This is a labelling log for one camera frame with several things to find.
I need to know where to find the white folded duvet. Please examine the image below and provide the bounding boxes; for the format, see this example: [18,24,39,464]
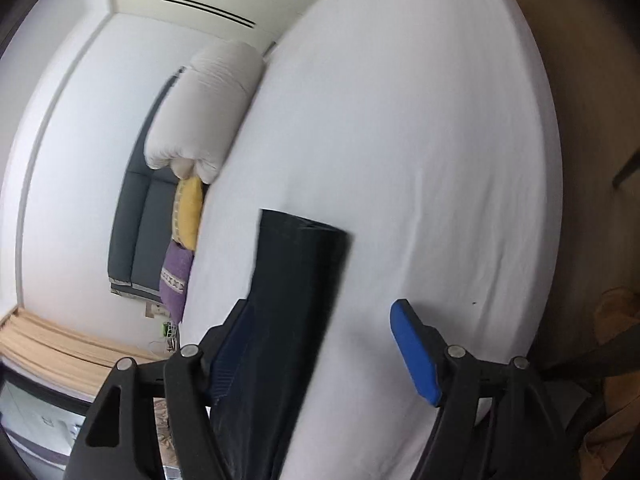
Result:
[144,40,265,185]

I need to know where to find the grey headboard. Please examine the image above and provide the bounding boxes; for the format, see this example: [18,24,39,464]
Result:
[107,67,187,304]

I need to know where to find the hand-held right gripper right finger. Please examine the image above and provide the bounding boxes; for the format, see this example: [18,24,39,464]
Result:
[390,299,583,480]

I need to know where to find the purple pillow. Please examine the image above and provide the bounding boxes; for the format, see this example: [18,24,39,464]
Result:
[159,240,195,325]

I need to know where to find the black pants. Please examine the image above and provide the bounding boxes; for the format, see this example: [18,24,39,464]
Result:
[210,208,355,480]

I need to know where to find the yellow pillow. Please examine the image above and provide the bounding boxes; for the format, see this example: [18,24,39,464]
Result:
[171,175,205,252]

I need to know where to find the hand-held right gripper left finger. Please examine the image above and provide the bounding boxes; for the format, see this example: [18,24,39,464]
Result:
[63,298,252,480]

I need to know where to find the white bed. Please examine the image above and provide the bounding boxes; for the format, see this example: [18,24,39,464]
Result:
[181,0,563,480]

